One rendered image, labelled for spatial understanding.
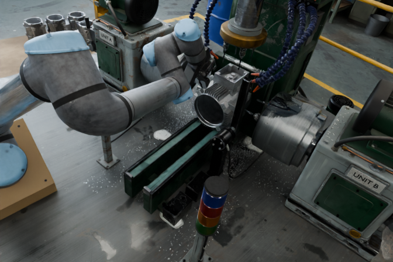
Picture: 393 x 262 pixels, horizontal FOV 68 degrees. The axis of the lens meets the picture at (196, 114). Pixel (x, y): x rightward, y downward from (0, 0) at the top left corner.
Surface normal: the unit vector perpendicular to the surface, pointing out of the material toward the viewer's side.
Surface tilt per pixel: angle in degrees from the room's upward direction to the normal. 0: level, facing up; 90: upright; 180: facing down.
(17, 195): 45
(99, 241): 0
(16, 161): 53
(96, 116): 73
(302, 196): 90
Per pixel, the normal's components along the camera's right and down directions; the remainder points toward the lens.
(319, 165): -0.61, 0.45
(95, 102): 0.69, -0.04
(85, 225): 0.11, -0.76
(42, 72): -0.35, 0.26
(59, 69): 0.11, 0.07
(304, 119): -0.15, -0.50
